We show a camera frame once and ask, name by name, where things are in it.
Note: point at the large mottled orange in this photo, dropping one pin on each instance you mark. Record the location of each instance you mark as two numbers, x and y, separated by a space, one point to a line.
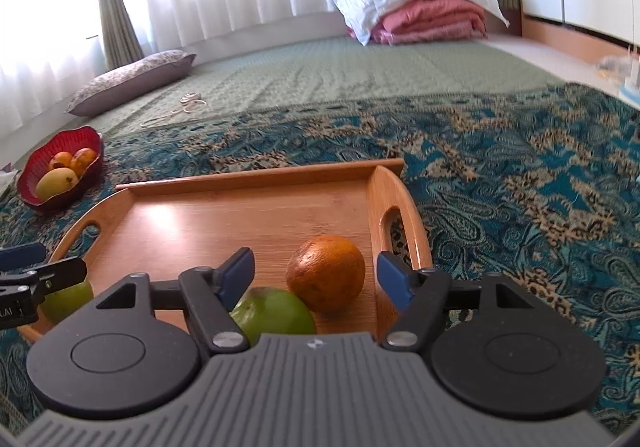
327 273

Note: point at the orange fruit in bowl left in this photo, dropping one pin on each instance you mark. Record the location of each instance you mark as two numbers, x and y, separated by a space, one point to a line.
62 159

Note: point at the floral grey pillow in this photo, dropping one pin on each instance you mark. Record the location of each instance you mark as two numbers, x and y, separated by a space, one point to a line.
121 85

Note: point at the folded pink blanket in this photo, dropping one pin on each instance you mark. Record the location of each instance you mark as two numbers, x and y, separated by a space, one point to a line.
424 21

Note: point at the small green apple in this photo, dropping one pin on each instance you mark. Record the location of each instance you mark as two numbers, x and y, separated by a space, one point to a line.
272 310

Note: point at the yellow mango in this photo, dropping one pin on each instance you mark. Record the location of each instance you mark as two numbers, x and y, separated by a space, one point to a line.
55 182

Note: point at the orange fruit in bowl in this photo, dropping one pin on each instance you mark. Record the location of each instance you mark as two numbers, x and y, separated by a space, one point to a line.
62 159
81 160

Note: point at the wooden serving tray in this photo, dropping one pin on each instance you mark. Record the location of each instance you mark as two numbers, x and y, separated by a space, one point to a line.
163 227

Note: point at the teal paisley blanket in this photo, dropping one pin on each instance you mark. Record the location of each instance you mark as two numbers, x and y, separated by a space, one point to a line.
542 186

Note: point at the white power adapter with cable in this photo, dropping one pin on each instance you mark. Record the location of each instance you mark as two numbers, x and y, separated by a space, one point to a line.
629 89

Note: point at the green drape left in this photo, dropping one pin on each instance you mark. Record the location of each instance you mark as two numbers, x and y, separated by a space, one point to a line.
120 43

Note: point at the red fruit bowl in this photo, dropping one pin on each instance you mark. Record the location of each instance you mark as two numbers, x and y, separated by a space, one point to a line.
37 165

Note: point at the orange fruit in bowl right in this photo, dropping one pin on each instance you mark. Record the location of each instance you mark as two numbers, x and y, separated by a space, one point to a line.
81 160

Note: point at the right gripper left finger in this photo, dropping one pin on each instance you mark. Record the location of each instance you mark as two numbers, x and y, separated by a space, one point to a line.
210 294

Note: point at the green quilted mat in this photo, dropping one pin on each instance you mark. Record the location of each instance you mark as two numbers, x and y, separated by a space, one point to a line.
333 70

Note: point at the large green apple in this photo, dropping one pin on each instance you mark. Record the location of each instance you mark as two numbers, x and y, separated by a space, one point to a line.
59 305

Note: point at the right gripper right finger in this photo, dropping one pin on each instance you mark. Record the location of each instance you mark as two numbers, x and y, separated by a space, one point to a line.
419 297

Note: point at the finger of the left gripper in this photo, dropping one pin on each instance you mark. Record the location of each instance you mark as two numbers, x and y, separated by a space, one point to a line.
44 280
22 256

